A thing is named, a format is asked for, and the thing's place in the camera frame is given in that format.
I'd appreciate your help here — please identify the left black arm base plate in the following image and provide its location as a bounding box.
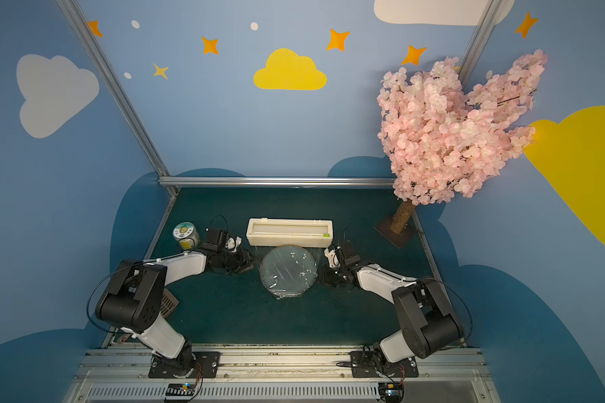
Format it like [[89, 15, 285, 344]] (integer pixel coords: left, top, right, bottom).
[[148, 351, 221, 379]]

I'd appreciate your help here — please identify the clear plastic wrap sheet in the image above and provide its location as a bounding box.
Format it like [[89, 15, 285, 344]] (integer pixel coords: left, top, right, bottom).
[[255, 243, 319, 302]]

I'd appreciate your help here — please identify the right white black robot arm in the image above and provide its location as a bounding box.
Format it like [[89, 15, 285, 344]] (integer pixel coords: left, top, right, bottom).
[[319, 264, 465, 368]]

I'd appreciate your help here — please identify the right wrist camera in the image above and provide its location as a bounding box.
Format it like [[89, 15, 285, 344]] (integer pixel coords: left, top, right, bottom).
[[324, 241, 361, 271]]

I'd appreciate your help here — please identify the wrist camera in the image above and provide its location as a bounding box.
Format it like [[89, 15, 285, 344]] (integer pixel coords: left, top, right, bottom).
[[324, 241, 361, 271], [201, 227, 242, 253]]

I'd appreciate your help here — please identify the aluminium front rail frame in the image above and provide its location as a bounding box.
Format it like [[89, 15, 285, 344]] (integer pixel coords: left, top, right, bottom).
[[64, 344, 500, 402]]

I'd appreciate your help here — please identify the aluminium back frame bar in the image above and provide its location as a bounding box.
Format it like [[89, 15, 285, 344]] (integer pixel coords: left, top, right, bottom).
[[159, 176, 394, 188]]

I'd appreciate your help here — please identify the round grey glass plate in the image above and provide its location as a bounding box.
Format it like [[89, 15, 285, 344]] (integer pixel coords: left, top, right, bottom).
[[259, 243, 319, 298]]

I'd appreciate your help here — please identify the white plastic wrap dispenser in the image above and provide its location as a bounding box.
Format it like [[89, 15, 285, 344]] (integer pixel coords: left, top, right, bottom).
[[246, 218, 334, 248]]

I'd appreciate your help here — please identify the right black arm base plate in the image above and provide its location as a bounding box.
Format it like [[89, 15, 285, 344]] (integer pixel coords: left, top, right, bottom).
[[349, 349, 419, 379]]

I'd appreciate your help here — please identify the pink cherry blossom tree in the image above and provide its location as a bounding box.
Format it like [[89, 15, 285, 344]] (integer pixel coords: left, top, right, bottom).
[[377, 50, 548, 245]]

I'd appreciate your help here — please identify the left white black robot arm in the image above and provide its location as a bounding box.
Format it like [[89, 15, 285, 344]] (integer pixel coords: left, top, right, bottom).
[[95, 248, 255, 379]]

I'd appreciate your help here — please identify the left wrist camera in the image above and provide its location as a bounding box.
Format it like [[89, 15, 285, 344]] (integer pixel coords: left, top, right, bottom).
[[201, 227, 242, 253]]

